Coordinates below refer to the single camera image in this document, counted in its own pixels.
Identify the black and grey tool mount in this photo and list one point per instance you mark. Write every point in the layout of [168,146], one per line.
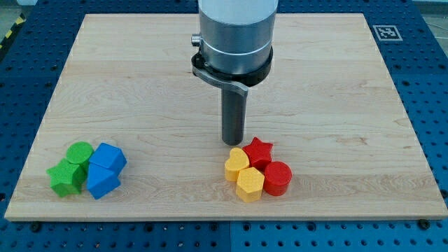
[238,83]

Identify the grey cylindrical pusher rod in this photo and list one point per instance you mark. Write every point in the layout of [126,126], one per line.
[233,113]

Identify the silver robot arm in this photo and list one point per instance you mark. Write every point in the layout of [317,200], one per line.
[235,53]

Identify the red star block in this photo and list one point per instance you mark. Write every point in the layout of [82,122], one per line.
[259,153]

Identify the yellow heart block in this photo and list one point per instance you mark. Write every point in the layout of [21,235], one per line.
[237,161]

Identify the yellow pentagon block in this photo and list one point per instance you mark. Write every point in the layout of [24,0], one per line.
[250,183]

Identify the red cylinder block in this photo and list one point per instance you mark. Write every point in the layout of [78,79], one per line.
[278,176]

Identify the wooden board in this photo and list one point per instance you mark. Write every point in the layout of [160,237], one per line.
[329,107]

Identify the blue cube block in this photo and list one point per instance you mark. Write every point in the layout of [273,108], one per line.
[109,157]

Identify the blue triangular block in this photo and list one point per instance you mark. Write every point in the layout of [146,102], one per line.
[101,181]

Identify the white fiducial marker tag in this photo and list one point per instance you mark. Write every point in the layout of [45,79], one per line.
[387,32]

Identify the green cylinder block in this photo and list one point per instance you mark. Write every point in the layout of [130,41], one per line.
[79,153]

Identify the green star block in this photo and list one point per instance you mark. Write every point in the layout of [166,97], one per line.
[66,178]

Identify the yellow black hazard tape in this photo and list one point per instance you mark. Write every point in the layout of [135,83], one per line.
[12,33]

